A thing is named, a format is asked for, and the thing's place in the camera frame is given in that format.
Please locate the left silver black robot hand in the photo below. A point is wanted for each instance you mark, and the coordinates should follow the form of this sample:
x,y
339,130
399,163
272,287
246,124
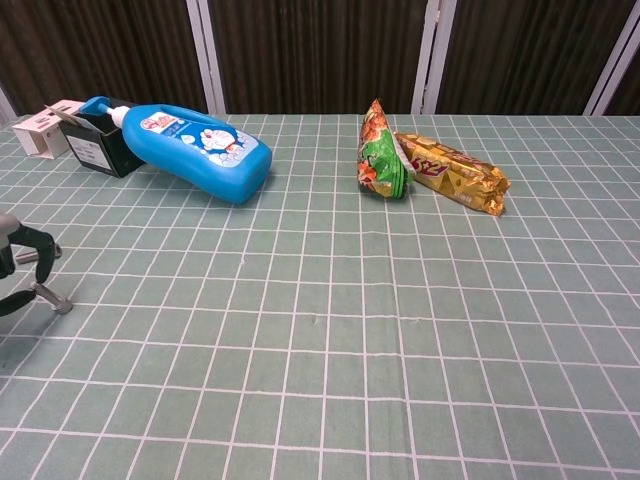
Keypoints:
x,y
42,250

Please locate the metal bolt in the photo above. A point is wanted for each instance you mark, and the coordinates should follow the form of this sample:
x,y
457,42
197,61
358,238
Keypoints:
x,y
25,256
52,297

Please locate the white product box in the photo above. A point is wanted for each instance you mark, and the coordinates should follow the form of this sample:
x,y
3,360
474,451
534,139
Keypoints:
x,y
37,135

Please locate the open black cardboard box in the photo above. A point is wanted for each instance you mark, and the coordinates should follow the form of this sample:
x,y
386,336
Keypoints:
x,y
100,150

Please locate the blue detergent pump bottle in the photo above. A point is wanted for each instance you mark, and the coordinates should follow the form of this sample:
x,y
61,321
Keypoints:
x,y
200,145

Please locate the dark brown partition panel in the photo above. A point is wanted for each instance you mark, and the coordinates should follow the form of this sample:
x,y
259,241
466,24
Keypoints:
x,y
320,50
630,92
100,45
525,50

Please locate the green checked tablecloth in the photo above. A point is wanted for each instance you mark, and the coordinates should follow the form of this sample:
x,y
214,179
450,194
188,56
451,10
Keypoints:
x,y
320,325

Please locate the green snack bag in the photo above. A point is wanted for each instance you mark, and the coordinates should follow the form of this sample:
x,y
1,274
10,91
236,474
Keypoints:
x,y
380,160

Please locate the gold biscuit packet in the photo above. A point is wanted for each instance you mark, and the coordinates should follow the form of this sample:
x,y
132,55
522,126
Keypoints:
x,y
455,175

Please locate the white partition frame post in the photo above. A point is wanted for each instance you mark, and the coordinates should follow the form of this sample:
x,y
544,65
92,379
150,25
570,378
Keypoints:
x,y
435,55
205,55
612,65
4,107

